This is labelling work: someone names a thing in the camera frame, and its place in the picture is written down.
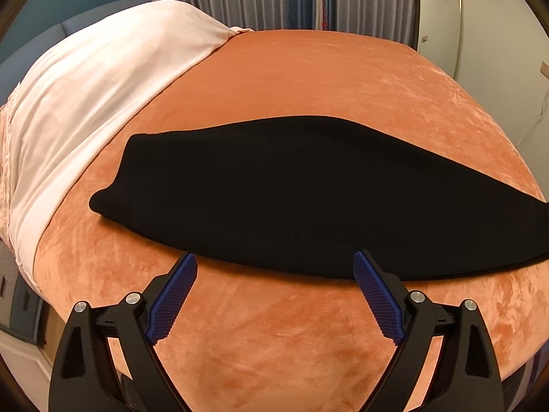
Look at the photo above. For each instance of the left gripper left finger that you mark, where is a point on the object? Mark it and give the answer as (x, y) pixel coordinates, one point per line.
(84, 377)

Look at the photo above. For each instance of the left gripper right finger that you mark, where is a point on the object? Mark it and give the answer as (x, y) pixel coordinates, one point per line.
(466, 375)

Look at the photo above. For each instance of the black pants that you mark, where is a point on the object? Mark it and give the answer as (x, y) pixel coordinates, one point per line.
(304, 194)

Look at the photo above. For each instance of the grey bedside cabinet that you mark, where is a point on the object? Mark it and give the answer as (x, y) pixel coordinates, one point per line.
(20, 306)

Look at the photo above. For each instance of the orange velvet bed cover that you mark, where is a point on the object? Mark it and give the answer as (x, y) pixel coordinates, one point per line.
(249, 340)

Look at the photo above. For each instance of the white cream blanket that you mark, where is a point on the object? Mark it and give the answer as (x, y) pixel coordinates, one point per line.
(78, 95)

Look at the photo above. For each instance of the standing floor mirror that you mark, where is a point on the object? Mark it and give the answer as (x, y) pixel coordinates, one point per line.
(440, 33)

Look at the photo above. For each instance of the blue padded headboard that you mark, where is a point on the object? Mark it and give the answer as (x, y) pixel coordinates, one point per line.
(16, 66)

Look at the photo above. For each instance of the beige wall socket plate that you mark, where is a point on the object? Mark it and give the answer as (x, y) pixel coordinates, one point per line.
(545, 69)

